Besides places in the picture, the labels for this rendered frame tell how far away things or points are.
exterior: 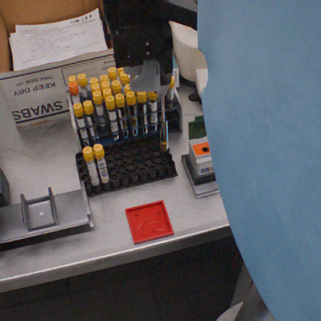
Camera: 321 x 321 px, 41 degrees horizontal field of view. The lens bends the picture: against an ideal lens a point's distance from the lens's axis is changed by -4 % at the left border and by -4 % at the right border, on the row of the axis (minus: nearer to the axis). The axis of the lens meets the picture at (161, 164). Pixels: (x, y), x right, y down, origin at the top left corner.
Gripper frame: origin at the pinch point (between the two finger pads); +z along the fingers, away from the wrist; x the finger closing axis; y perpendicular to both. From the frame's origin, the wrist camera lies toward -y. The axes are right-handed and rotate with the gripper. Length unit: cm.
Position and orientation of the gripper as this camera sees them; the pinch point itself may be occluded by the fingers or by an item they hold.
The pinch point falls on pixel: (161, 88)
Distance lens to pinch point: 70.0
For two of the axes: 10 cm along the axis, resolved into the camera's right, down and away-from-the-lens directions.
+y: -9.6, 2.4, -1.5
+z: 0.3, 6.1, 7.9
